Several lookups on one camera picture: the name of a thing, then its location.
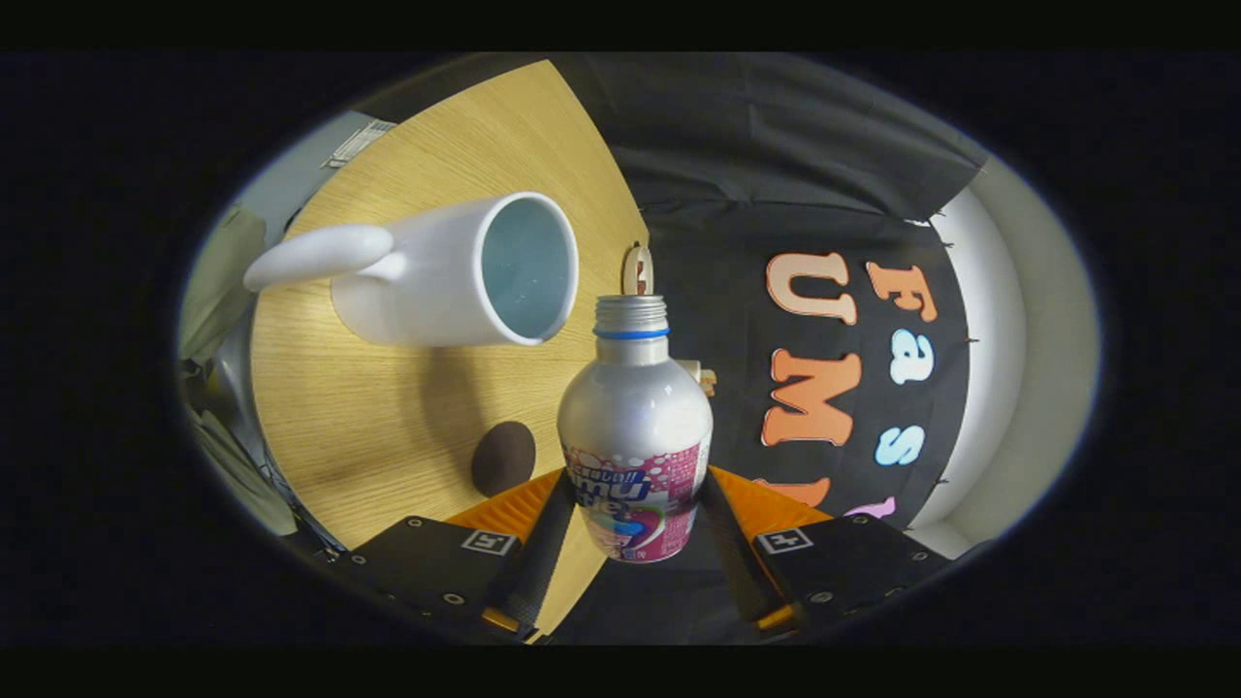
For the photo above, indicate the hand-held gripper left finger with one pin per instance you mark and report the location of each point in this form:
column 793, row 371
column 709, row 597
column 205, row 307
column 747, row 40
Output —
column 538, row 572

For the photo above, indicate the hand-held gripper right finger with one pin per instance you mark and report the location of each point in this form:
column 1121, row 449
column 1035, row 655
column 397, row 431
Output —
column 742, row 567

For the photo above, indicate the dark round coaster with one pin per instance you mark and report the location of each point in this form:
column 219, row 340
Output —
column 502, row 460

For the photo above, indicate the silver juice bottle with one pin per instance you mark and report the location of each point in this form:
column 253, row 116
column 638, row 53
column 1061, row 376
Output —
column 635, row 417

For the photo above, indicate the white cup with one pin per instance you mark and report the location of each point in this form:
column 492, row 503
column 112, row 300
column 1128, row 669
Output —
column 427, row 281

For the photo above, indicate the white toaster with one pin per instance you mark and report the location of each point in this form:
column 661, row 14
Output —
column 706, row 378

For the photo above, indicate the wooden table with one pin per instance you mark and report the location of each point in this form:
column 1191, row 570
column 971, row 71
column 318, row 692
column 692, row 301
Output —
column 388, row 427

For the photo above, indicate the small white plate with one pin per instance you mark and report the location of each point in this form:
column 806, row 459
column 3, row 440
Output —
column 637, row 269

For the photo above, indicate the black backdrop cloth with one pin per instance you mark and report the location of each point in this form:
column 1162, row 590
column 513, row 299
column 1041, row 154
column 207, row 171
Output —
column 776, row 155

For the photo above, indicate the olive grey cloth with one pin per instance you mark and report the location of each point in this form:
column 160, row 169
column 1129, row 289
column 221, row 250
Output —
column 223, row 281

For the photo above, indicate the grey ribbed strip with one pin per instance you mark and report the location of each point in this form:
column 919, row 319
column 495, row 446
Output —
column 359, row 142

